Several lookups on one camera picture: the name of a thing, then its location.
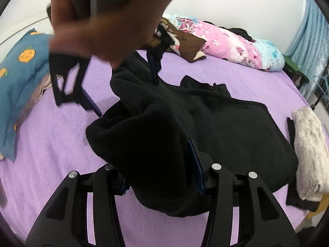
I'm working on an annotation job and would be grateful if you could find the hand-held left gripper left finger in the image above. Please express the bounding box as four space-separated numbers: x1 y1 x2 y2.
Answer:
26 163 129 247

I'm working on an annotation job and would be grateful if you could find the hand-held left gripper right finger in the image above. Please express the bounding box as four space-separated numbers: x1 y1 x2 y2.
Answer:
189 138 300 247

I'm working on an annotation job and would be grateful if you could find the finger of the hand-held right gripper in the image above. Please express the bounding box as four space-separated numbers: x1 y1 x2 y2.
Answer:
49 53 103 117
145 35 173 85

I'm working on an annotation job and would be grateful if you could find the large black fleece garment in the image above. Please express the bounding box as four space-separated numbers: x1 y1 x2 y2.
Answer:
86 50 299 218

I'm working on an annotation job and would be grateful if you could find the person's right hand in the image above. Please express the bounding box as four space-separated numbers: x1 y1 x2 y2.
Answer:
49 0 191 70

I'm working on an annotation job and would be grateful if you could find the beige pillow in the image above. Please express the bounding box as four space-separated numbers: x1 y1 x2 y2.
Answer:
15 73 53 132

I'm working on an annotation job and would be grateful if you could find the blue printed pillow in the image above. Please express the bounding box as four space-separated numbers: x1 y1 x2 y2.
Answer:
0 29 56 163

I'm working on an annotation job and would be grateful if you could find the brown printed pillow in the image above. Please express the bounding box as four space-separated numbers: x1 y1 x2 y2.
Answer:
145 17 207 63

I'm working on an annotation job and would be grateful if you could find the purple bed sheet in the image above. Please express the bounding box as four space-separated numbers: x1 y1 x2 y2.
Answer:
0 49 322 247

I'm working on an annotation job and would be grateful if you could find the pink floral quilt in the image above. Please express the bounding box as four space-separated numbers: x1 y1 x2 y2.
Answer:
162 14 285 72

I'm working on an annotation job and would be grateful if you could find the small black cloth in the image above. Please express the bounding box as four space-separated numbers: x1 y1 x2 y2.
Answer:
226 27 256 43

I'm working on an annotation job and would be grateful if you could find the folded white fleece garment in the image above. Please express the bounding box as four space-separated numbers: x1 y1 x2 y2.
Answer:
292 106 329 202

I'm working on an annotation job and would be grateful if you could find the green cloth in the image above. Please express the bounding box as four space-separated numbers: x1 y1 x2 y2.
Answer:
283 54 310 83

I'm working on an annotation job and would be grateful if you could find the light blue curtain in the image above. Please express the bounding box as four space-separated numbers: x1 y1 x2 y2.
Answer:
285 0 329 101

